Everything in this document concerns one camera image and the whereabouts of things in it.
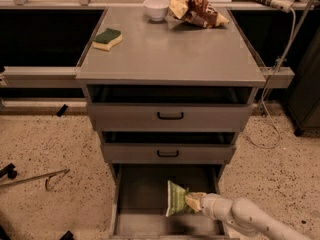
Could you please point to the middle grey drawer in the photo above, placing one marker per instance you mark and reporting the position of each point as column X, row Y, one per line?
column 166, row 148

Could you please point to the small black block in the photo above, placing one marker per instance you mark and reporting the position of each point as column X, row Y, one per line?
column 62, row 110

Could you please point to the top grey drawer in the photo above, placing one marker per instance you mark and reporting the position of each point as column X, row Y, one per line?
column 168, row 108

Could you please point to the brown and yellow chip bag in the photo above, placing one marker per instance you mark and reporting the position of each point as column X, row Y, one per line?
column 200, row 13

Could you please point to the white ceramic bowl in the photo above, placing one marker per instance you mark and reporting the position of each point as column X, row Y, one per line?
column 156, row 10

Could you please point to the metal rod on floor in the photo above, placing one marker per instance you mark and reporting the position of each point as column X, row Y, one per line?
column 34, row 178

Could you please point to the dark cabinet at right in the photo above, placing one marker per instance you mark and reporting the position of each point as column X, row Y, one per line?
column 304, row 100

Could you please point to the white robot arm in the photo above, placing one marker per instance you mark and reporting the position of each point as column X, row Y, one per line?
column 242, row 215

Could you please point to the grey drawer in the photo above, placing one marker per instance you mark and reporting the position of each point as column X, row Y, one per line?
column 168, row 108
column 166, row 148
column 141, row 201

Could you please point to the bottom grey drawer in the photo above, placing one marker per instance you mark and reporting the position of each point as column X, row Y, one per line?
column 141, row 201

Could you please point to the green and yellow sponge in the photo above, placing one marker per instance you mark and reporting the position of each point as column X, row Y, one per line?
column 107, row 39

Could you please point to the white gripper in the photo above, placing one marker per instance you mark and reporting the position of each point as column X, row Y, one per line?
column 210, row 204

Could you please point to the black clamp on floor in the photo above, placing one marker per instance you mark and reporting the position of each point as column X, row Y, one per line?
column 8, row 171

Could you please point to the grey drawer cabinet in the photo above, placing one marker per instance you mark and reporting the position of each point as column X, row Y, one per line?
column 169, row 53

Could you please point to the green jalapeno chip bag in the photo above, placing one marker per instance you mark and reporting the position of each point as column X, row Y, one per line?
column 176, row 203

